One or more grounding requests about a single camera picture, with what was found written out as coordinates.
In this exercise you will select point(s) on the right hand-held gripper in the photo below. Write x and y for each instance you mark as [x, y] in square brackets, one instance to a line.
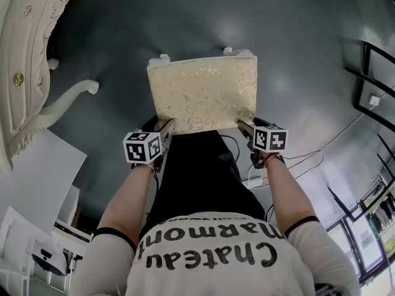
[270, 139]

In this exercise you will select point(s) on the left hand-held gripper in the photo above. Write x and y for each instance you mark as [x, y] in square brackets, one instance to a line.
[142, 148]

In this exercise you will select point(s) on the cream gold patterned cushion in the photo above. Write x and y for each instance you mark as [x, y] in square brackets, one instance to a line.
[203, 97]

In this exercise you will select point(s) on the white ornate table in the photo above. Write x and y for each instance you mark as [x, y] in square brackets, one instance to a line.
[21, 42]

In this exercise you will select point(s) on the person's left forearm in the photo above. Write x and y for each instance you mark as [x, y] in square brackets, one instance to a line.
[129, 196]

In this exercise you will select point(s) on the person's right forearm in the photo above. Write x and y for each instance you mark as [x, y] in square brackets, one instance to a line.
[287, 196]

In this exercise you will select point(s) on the white power strip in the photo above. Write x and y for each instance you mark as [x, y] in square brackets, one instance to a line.
[256, 183]

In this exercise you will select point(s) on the person's black trousers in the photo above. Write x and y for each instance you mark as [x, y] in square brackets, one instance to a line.
[200, 180]

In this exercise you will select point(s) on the black-legged white table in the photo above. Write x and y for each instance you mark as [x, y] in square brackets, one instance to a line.
[360, 79]

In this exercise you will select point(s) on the white cabinet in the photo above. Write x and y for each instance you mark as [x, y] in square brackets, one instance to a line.
[69, 202]

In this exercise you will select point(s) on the white power adapter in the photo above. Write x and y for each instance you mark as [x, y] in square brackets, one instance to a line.
[374, 100]

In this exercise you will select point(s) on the flat white board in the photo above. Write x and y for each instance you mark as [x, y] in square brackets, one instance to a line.
[43, 177]

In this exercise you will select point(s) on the brass drawer knob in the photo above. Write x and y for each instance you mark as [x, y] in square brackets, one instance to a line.
[18, 78]

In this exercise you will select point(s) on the black-framed window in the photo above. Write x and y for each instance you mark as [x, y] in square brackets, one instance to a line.
[367, 239]

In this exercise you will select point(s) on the white printed t-shirt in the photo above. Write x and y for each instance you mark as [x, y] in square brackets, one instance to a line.
[216, 282]

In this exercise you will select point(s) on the white device with black marks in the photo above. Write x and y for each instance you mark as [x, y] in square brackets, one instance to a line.
[49, 259]

